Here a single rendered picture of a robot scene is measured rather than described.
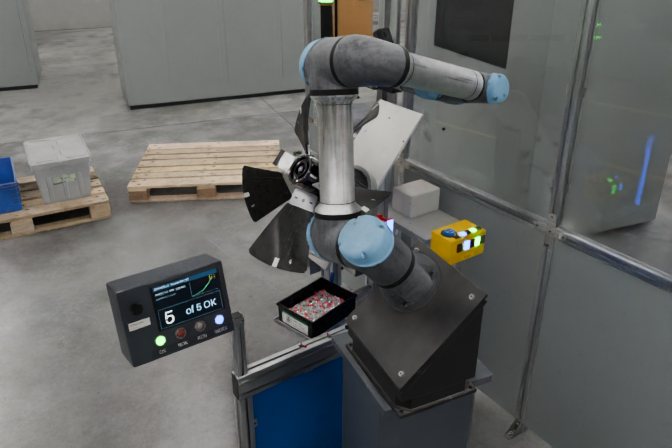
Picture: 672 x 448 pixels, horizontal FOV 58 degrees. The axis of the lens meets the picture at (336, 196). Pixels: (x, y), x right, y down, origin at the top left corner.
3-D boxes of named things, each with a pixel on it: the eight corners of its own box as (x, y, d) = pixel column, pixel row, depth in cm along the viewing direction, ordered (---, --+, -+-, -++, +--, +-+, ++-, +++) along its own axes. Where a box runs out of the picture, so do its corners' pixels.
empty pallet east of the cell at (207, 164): (279, 153, 580) (279, 139, 574) (282, 196, 489) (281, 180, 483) (151, 158, 569) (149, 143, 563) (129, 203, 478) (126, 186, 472)
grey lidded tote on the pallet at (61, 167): (86, 170, 502) (79, 132, 489) (99, 196, 454) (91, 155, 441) (31, 179, 484) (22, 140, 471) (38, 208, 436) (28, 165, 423)
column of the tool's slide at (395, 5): (372, 334, 326) (383, -20, 252) (387, 337, 323) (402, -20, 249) (369, 341, 321) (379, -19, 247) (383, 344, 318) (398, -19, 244)
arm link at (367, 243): (395, 292, 136) (360, 262, 129) (357, 278, 147) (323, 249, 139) (421, 247, 139) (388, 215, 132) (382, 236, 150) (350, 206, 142)
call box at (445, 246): (462, 244, 217) (465, 218, 212) (483, 256, 209) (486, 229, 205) (429, 257, 209) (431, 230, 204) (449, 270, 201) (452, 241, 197)
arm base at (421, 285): (451, 275, 142) (429, 254, 137) (408, 323, 142) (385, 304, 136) (417, 247, 155) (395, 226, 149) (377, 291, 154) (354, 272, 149)
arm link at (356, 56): (369, 25, 123) (515, 68, 153) (336, 29, 132) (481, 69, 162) (362, 82, 124) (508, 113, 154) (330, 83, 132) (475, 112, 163)
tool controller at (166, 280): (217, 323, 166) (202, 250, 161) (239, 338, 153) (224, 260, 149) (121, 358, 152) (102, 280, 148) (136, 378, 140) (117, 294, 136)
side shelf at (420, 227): (412, 201, 283) (412, 195, 282) (468, 231, 256) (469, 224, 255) (371, 214, 271) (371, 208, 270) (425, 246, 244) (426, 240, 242)
